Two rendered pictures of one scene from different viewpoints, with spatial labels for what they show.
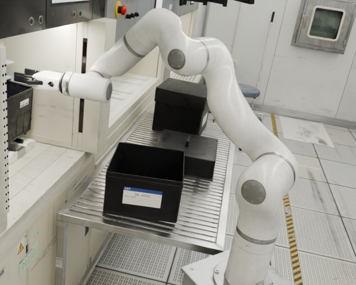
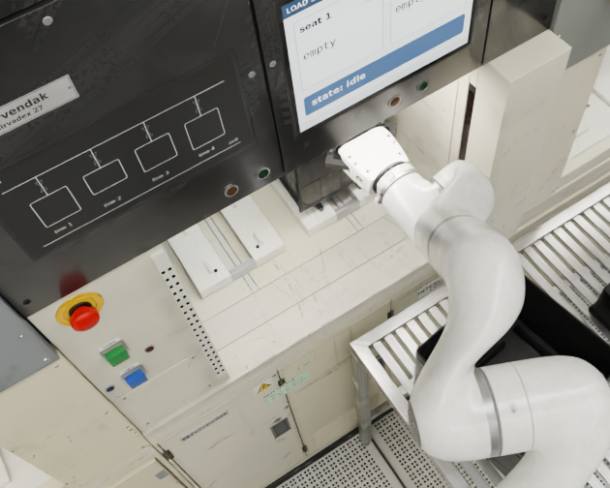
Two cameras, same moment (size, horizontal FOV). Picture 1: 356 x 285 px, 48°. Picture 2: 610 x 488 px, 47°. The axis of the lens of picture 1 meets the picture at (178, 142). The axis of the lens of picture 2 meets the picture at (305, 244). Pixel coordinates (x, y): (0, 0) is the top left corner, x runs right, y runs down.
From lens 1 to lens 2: 1.05 m
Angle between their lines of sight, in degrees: 56
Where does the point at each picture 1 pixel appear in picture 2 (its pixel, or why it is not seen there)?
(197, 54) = (450, 452)
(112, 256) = not seen: hidden behind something
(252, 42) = not seen: outside the picture
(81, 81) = (401, 207)
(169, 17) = (475, 304)
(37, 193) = (309, 325)
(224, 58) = (566, 452)
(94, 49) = (484, 113)
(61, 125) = not seen: hidden behind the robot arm
